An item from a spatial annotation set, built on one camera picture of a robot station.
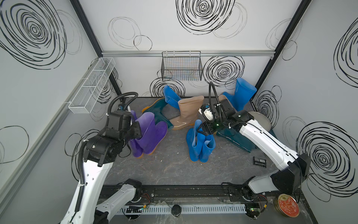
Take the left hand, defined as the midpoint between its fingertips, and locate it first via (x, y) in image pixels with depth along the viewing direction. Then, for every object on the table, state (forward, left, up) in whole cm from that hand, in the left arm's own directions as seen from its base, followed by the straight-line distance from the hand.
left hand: (135, 124), depth 64 cm
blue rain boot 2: (+33, -63, -8) cm, 71 cm away
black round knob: (-30, -20, -22) cm, 42 cm away
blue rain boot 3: (+28, -14, -9) cm, 33 cm away
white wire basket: (+12, +30, +1) cm, 32 cm away
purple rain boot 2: (-3, -8, -3) cm, 9 cm away
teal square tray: (+17, -86, -30) cm, 93 cm away
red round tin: (-26, -74, -28) cm, 84 cm away
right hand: (+5, -33, -10) cm, 34 cm away
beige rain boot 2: (+28, -47, -9) cm, 56 cm away
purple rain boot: (-6, +2, -14) cm, 16 cm away
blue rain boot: (-4, -29, -8) cm, 30 cm away
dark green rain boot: (+33, -1, -27) cm, 42 cm away
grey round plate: (+29, -84, -32) cm, 94 cm away
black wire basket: (+75, -20, -15) cm, 79 cm away
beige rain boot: (+20, -27, -10) cm, 35 cm away
